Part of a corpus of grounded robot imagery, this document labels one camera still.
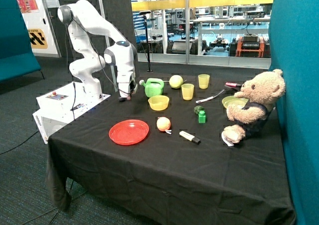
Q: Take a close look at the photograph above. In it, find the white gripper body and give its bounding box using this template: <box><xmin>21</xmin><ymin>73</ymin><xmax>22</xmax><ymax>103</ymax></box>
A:
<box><xmin>117</xmin><ymin>74</ymin><xmax>138</xmax><ymax>98</ymax></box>

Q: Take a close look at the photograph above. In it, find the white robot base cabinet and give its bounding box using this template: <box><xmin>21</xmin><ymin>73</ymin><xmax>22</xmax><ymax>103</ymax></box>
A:
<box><xmin>33</xmin><ymin>82</ymin><xmax>110</xmax><ymax>144</ymax></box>

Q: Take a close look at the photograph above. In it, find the yellow plastic bowl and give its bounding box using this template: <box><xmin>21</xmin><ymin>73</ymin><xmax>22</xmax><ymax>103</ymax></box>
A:
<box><xmin>148</xmin><ymin>95</ymin><xmax>169</xmax><ymax>111</ymax></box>

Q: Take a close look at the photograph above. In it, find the dark blue round object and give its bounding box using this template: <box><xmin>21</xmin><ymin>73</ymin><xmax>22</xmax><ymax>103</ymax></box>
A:
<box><xmin>119</xmin><ymin>97</ymin><xmax>127</xmax><ymax>102</ymax></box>

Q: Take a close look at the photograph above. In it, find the green toy watering can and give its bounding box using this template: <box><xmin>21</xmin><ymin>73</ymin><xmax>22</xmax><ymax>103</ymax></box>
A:
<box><xmin>139</xmin><ymin>78</ymin><xmax>164</xmax><ymax>98</ymax></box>

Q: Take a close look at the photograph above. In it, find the red plastic plate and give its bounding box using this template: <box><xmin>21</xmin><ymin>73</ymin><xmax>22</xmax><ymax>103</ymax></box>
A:
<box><xmin>109</xmin><ymin>119</ymin><xmax>149</xmax><ymax>146</ymax></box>

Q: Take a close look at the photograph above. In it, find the yellow-green ball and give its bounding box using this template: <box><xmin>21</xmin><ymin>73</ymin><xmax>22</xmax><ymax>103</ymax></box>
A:
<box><xmin>169</xmin><ymin>75</ymin><xmax>184</xmax><ymax>89</ymax></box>

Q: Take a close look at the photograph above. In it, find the black pen on cabinet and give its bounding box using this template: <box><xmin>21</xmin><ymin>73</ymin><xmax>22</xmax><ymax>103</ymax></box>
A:
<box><xmin>70</xmin><ymin>104</ymin><xmax>84</xmax><ymax>111</ymax></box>

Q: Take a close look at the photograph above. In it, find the peach plush ball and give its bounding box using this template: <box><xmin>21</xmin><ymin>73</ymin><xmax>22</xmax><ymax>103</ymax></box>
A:
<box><xmin>157</xmin><ymin>117</ymin><xmax>171</xmax><ymax>134</ymax></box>

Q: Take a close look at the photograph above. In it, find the yellow plastic cup near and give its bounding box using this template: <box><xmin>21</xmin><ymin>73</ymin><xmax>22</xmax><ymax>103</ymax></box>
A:
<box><xmin>181</xmin><ymin>83</ymin><xmax>194</xmax><ymax>101</ymax></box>

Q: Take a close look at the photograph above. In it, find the yellow plastic cup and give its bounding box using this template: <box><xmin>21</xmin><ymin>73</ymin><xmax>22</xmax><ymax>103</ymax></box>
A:
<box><xmin>181</xmin><ymin>83</ymin><xmax>194</xmax><ymax>101</ymax></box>
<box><xmin>198</xmin><ymin>74</ymin><xmax>210</xmax><ymax>89</ymax></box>

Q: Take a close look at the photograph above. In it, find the dark green toy vegetable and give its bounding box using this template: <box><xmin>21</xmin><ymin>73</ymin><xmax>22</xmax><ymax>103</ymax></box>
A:
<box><xmin>194</xmin><ymin>106</ymin><xmax>205</xmax><ymax>115</ymax></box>

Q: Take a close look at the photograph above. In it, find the black tripod stand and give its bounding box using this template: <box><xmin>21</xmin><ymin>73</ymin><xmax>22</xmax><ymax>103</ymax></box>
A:
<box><xmin>139</xmin><ymin>10</ymin><xmax>153</xmax><ymax>72</ymax></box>

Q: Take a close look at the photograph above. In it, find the yellow plastic cup far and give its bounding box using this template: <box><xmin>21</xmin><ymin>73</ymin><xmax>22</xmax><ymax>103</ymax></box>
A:
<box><xmin>198</xmin><ymin>74</ymin><xmax>210</xmax><ymax>89</ymax></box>

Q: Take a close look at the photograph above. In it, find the black tablecloth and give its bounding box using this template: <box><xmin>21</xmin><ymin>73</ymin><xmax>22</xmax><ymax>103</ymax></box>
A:
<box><xmin>46</xmin><ymin>88</ymin><xmax>297</xmax><ymax>225</ymax></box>

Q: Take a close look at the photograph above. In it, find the green toy block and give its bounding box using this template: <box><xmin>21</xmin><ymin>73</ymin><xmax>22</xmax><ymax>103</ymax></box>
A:
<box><xmin>198</xmin><ymin>110</ymin><xmax>206</xmax><ymax>124</ymax></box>

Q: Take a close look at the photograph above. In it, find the pink marker pen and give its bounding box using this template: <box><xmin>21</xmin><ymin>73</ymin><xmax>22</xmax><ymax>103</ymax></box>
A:
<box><xmin>225</xmin><ymin>82</ymin><xmax>242</xmax><ymax>88</ymax></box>

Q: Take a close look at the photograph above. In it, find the light green plate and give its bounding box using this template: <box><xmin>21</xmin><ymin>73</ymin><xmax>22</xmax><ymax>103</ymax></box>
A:
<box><xmin>222</xmin><ymin>96</ymin><xmax>249</xmax><ymax>109</ymax></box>

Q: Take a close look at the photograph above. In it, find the teal sofa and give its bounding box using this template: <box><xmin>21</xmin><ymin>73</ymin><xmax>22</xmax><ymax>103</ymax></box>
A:
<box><xmin>0</xmin><ymin>0</ymin><xmax>42</xmax><ymax>82</ymax></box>

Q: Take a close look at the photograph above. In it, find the orange mobile robot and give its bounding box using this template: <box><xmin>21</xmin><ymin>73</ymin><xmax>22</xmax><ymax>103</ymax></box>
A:
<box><xmin>229</xmin><ymin>33</ymin><xmax>271</xmax><ymax>58</ymax></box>

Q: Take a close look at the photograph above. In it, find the brown teddy bear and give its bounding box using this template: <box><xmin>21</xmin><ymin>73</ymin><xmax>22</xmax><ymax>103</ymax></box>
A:
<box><xmin>221</xmin><ymin>69</ymin><xmax>286</xmax><ymax>147</ymax></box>

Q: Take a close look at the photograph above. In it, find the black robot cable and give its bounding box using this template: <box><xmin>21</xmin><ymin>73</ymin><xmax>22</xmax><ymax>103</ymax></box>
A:
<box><xmin>64</xmin><ymin>19</ymin><xmax>132</xmax><ymax>111</ymax></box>

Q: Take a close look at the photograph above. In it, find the white-handled spoon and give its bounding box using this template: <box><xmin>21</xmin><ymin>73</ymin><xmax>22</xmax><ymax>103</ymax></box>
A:
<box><xmin>196</xmin><ymin>89</ymin><xmax>225</xmax><ymax>104</ymax></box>

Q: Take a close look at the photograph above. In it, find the teal partition wall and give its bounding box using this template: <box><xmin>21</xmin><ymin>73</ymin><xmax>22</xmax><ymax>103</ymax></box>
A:
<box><xmin>269</xmin><ymin>0</ymin><xmax>319</xmax><ymax>225</ymax></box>

